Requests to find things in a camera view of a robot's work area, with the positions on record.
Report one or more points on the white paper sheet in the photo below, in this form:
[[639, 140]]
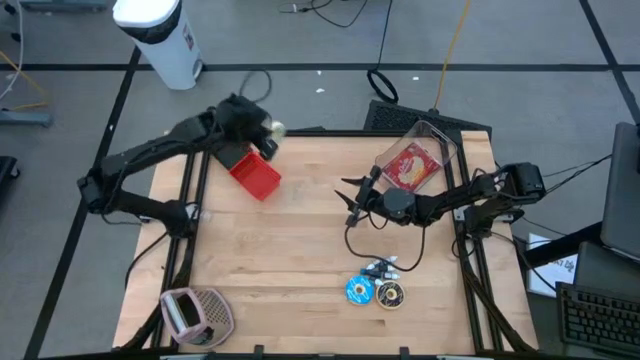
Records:
[[555, 275]]

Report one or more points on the red plastic mesh basket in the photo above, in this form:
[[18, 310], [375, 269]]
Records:
[[256, 176]]

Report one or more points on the black table clamp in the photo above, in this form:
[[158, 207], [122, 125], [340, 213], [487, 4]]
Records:
[[404, 351], [258, 350]]

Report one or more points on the black plastic basket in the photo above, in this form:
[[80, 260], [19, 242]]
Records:
[[231, 156]]

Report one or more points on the grey laptop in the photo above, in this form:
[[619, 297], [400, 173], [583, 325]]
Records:
[[622, 200]]

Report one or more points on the pink mesh desk organizer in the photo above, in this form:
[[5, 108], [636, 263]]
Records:
[[197, 317]]

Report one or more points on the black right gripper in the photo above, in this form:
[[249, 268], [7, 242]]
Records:
[[371, 200]]

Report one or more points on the white trash can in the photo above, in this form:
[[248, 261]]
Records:
[[165, 50]]

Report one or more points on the clear plastic bin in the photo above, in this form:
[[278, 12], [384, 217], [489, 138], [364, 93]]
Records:
[[425, 132]]

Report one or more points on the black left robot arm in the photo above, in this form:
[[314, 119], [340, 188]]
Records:
[[150, 145]]

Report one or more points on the blue frosted toy donut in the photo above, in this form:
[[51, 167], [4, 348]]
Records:
[[360, 290]]

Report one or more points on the black keyboard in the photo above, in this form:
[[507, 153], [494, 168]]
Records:
[[600, 320]]

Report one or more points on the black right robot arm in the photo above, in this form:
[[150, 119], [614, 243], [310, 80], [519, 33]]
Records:
[[450, 200]]

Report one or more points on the grey metal floor base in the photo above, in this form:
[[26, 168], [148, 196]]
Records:
[[25, 118]]

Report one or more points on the red popcorn packet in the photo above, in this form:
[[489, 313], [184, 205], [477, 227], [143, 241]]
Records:
[[412, 167]]

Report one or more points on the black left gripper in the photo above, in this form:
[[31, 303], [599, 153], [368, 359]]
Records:
[[242, 117]]

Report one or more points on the chocolate frosted toy donut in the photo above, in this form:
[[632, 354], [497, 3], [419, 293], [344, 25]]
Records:
[[390, 295]]

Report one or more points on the black floor equipment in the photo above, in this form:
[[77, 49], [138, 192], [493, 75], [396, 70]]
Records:
[[6, 172]]

